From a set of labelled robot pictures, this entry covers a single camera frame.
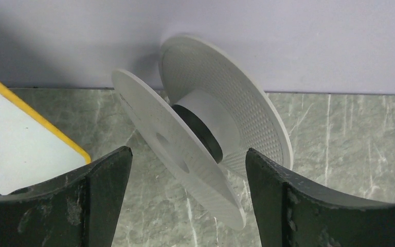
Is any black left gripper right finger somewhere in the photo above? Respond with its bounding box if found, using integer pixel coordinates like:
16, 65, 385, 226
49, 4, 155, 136
245, 149, 395, 246

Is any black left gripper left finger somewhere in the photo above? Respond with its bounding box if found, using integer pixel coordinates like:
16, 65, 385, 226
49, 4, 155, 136
0, 146, 133, 246

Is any white perforated filament spool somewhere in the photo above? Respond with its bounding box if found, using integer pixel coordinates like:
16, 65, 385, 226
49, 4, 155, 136
111, 35, 293, 231

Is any whiteboard with red writing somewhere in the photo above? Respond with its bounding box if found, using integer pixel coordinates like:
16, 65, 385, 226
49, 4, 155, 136
0, 83, 91, 195

